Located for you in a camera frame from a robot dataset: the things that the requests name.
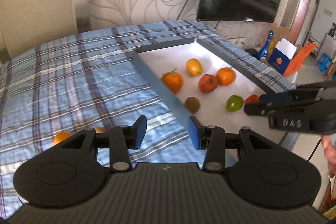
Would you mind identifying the yellow orange fruit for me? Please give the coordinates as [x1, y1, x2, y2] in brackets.
[186, 59, 203, 76]

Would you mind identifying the blue plaid tablecloth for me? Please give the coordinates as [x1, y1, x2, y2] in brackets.
[1, 20, 294, 219]

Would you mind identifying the green mango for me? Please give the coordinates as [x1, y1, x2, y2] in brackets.
[226, 95, 244, 113]

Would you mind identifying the blue bottle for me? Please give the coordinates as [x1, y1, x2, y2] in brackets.
[257, 30, 274, 63]

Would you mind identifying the large orange with stem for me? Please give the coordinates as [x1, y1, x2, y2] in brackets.
[216, 68, 236, 86]

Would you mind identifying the person's right hand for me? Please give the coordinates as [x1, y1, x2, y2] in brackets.
[321, 135, 336, 178]

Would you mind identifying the blue orange carton box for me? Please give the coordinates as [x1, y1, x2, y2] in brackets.
[267, 37, 317, 76]

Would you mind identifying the blue plastic stool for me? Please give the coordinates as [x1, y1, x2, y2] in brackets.
[316, 53, 333, 72]

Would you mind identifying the red apple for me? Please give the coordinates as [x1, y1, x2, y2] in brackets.
[198, 74, 218, 93]
[244, 94, 259, 105]

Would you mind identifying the small orange tangerine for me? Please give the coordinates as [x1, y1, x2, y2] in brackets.
[161, 69, 183, 94]

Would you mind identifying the black cable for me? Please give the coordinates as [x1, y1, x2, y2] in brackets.
[176, 0, 203, 21]

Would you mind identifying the grey box white inside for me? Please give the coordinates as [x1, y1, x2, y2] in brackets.
[133, 38, 285, 143]

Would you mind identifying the brown kiwi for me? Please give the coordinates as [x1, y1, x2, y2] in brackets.
[94, 127, 108, 134]
[185, 97, 201, 114]

